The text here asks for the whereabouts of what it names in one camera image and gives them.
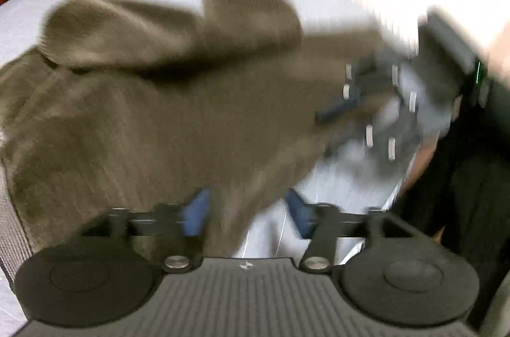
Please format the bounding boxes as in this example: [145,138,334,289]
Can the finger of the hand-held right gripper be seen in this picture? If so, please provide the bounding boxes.
[314,55,403,125]
[324,93,423,165]

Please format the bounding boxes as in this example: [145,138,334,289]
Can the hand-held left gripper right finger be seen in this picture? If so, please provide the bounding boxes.
[285,188,417,274]

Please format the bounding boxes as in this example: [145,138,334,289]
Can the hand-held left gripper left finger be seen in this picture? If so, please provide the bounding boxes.
[81,188,211,274]

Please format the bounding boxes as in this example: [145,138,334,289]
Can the olive corduroy pants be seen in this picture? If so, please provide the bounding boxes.
[0,0,399,282]

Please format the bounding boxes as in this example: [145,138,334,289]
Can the person's right forearm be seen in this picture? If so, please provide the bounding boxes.
[488,28,510,80]

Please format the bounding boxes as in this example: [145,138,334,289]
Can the person's dark clothing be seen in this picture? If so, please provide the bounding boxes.
[392,78,510,337]

